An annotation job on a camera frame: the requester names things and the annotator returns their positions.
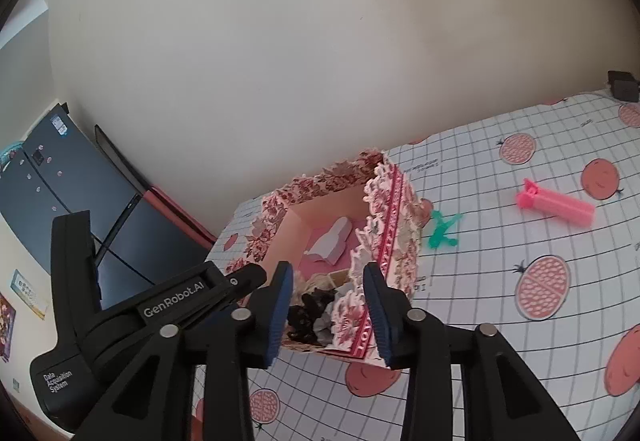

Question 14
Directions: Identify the pink floral storage box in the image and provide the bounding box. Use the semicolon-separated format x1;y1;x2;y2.
225;148;433;367

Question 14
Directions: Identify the light wall calendar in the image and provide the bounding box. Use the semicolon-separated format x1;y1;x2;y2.
11;269;48;320

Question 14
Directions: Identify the black flat panel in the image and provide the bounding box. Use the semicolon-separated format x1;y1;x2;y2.
94;124;156;194

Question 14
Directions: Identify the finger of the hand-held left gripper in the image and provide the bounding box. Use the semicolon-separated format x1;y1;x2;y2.
220;262;268;310

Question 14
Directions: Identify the grey tissue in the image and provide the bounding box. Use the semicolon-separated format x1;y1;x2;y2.
315;286;351;347

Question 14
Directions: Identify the black claw hair clip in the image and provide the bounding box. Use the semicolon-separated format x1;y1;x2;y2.
287;288;336;342

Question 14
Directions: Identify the white foam piece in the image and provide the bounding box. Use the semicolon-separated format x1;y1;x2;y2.
303;217;352;266

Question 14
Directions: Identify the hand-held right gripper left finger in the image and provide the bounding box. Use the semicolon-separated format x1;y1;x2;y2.
82;261;294;441

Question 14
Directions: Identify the green plastic clip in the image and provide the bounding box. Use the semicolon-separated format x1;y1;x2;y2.
427;210;466;249

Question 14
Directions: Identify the dark blue cabinet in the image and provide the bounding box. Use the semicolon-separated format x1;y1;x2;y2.
92;194;213;289

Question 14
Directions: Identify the dark blue refrigerator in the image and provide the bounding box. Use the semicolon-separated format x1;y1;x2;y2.
0;104;143;272

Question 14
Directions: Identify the bundle of cotton swabs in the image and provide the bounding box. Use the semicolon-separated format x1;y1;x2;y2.
295;268;351;294

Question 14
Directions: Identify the dark wall poster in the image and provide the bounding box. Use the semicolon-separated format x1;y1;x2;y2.
0;293;17;363

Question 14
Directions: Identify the pink plastic clip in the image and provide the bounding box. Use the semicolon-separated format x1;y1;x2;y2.
516;178;597;227

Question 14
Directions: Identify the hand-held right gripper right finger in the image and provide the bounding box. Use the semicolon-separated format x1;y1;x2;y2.
363;261;581;441

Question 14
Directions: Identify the black power adapter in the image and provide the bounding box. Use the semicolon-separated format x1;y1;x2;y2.
607;70;640;102

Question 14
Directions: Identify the pink board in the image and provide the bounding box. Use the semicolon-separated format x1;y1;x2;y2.
142;186;218;252

